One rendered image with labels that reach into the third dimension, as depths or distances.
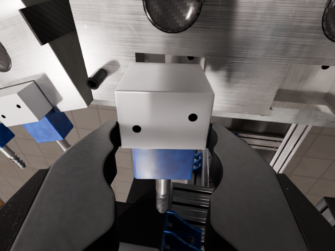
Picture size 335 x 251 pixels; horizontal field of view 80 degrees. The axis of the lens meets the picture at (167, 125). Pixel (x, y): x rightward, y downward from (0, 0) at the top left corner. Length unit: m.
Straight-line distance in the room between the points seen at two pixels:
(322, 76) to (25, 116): 0.29
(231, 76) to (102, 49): 0.10
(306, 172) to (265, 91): 1.62
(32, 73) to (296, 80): 0.26
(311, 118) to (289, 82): 0.13
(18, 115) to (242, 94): 0.23
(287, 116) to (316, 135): 1.23
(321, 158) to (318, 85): 1.49
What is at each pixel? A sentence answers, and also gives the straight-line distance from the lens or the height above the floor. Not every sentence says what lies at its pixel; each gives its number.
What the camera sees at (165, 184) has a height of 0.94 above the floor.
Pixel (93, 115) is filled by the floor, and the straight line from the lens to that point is 1.47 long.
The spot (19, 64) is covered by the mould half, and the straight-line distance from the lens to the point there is 0.27.
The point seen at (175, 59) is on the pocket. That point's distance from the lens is 0.18.
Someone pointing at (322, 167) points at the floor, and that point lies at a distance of 1.77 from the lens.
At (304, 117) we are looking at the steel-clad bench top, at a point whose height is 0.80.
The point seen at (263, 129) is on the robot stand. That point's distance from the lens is 1.11.
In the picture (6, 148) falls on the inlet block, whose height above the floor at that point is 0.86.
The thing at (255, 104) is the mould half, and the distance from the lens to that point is 0.18.
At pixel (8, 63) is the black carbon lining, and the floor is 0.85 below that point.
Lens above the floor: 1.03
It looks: 50 degrees down
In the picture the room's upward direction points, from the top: 167 degrees counter-clockwise
